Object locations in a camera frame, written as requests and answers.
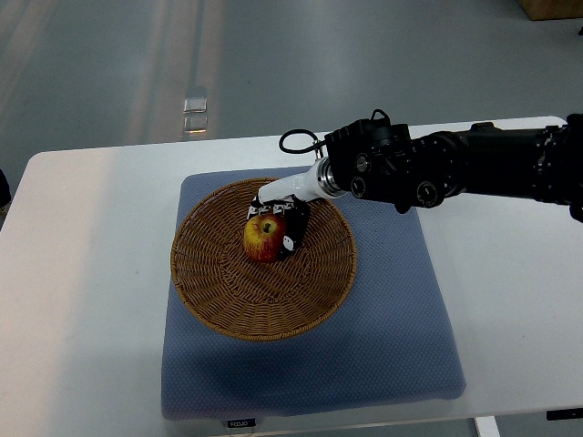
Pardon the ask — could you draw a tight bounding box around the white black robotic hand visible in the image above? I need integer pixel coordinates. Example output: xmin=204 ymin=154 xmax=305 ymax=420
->
xmin=247 ymin=158 xmax=346 ymax=260

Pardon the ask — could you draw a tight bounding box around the red yellow apple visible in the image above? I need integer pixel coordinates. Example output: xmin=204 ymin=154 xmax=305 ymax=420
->
xmin=243 ymin=214 xmax=287 ymax=263

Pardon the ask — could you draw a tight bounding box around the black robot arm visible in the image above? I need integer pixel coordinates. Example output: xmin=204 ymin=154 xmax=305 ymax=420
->
xmin=275 ymin=109 xmax=582 ymax=220

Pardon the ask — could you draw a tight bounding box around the brown wicker basket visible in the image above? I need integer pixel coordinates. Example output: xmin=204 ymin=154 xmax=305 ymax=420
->
xmin=170 ymin=178 xmax=357 ymax=341

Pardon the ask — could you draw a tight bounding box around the metal floor plate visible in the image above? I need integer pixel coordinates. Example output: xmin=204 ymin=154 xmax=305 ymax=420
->
xmin=183 ymin=97 xmax=208 ymax=134

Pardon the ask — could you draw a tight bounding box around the blue grey cushion mat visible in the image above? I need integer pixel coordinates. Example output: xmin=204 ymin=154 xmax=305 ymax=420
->
xmin=161 ymin=196 xmax=465 ymax=420

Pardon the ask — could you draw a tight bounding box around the black table control panel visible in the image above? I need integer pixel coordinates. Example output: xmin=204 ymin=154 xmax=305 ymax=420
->
xmin=227 ymin=418 xmax=256 ymax=429

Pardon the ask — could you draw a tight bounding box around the person in dark jacket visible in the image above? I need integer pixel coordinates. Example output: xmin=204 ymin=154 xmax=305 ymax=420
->
xmin=0 ymin=170 xmax=12 ymax=218

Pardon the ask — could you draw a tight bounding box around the cardboard box corner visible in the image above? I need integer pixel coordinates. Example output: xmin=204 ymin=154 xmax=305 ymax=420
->
xmin=518 ymin=0 xmax=582 ymax=21

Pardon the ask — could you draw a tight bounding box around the black table side bracket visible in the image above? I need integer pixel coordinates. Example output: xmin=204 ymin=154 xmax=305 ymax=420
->
xmin=546 ymin=408 xmax=583 ymax=422

